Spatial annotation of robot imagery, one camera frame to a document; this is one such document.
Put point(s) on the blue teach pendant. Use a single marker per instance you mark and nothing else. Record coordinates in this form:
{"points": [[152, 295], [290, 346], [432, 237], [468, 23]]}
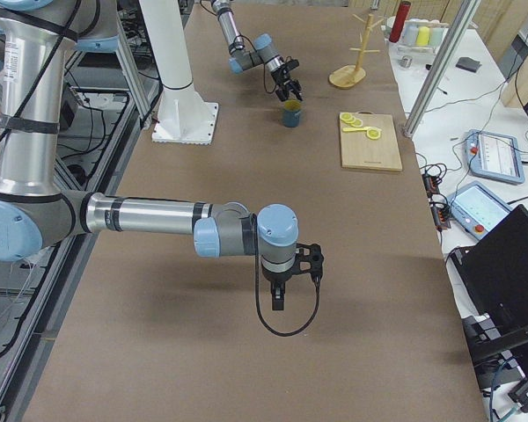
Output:
{"points": [[494, 156], [477, 209]]}

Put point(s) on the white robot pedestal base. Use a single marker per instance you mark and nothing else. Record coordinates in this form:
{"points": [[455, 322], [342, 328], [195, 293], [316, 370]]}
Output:
{"points": [[183, 115]]}

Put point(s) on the blue mug yellow inside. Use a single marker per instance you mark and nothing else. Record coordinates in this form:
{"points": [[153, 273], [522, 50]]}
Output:
{"points": [[291, 113]]}

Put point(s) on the yellow cup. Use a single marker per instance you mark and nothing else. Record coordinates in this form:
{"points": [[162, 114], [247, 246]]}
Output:
{"points": [[423, 34]]}

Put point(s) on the small black pad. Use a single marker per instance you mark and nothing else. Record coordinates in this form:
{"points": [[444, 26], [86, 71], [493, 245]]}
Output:
{"points": [[468, 64]]}

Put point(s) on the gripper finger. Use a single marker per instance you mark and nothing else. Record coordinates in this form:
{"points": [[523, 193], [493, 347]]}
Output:
{"points": [[275, 300], [281, 294], [281, 93], [295, 88]]}

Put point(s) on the small metal cup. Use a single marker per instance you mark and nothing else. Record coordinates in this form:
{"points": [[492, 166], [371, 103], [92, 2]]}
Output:
{"points": [[405, 61]]}

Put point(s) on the aluminium frame post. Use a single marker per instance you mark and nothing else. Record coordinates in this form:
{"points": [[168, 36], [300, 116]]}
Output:
{"points": [[443, 57]]}

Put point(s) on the yellow plastic knife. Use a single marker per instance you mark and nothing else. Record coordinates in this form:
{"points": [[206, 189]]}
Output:
{"points": [[354, 129]]}

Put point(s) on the blue teach pendant near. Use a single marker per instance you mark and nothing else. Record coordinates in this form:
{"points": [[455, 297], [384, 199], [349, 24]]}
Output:
{"points": [[477, 209]]}

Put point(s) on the bamboo cutting board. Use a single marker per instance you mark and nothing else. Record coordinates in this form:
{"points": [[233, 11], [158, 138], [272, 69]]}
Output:
{"points": [[360, 152]]}

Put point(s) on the blue teach pendant far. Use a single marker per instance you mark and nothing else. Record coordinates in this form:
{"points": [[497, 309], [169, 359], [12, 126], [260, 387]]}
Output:
{"points": [[494, 156]]}

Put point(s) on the black laptop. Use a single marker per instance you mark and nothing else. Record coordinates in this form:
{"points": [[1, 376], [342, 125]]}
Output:
{"points": [[495, 270]]}

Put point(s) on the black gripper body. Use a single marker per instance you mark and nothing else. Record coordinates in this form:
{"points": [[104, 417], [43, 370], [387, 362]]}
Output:
{"points": [[276, 278], [281, 76]]}

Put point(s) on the light blue cup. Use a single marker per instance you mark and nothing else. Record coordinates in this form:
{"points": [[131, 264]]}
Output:
{"points": [[436, 36]]}

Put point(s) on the grey cup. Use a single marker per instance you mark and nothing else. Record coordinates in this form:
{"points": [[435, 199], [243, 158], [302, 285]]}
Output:
{"points": [[410, 34]]}

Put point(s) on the wooden cup rack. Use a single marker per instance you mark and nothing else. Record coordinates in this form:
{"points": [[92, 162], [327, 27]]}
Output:
{"points": [[350, 75]]}

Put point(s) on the lemon slice front left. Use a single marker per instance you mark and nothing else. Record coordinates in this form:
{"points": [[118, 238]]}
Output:
{"points": [[373, 133]]}

